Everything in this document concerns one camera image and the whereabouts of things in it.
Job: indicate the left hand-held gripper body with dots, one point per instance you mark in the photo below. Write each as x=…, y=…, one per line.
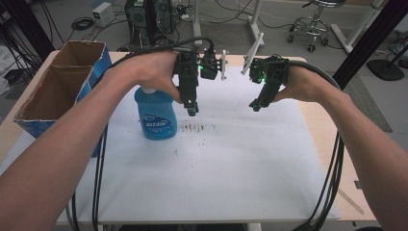
x=187, y=75

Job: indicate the black slanted metal post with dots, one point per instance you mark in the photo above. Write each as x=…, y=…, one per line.
x=369, y=41

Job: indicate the black computer tower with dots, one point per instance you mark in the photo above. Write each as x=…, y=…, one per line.
x=147, y=20

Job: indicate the open cardboard box blue sides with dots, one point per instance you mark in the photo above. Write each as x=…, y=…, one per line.
x=57, y=89

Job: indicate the person's right hand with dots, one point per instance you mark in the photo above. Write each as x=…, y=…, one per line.
x=304, y=84

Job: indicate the white table mat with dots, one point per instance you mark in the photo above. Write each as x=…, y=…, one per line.
x=205, y=166

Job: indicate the white table leg frame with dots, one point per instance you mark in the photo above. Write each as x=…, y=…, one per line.
x=255, y=25

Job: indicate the grey floor mat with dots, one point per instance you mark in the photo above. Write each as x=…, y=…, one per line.
x=369, y=102

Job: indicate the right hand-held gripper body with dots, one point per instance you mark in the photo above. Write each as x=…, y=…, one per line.
x=269, y=75

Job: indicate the blue liquid soap bottle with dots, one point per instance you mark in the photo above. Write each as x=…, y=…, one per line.
x=156, y=118

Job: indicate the white power supply box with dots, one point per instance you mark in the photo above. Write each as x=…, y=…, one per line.
x=103, y=14

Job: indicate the person's left hand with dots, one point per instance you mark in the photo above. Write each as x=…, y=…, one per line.
x=150, y=72

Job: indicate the black round stand base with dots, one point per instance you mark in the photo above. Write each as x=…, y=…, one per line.
x=385, y=69

